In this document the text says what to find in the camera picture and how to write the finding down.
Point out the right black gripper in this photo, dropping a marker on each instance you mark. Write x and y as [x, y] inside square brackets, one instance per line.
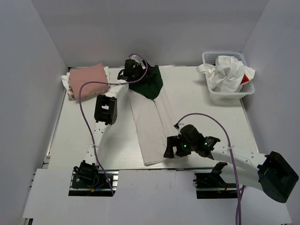
[172, 141]

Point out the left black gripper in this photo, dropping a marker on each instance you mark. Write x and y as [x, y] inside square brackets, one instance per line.
[138, 66]

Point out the white green sleeved t shirt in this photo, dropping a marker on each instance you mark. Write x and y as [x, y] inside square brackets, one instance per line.
[154, 122]

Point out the white red print t shirt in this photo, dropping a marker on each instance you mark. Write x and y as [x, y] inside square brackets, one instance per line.
[228, 75]

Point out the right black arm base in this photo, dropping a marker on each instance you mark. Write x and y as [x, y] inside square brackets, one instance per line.
[210, 185]

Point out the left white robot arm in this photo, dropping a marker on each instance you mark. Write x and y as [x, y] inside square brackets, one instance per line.
[105, 114]

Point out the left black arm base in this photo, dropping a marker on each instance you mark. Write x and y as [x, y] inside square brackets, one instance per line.
[88, 180]

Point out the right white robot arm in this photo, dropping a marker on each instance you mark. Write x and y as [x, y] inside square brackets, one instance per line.
[269, 173]

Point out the folded pink t shirt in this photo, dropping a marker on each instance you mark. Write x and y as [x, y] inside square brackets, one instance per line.
[79, 76]

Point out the folded white patterned t shirt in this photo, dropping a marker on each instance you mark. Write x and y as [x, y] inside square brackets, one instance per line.
[65, 82]

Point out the white plastic basket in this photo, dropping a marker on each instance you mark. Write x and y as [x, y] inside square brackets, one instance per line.
[209, 57]

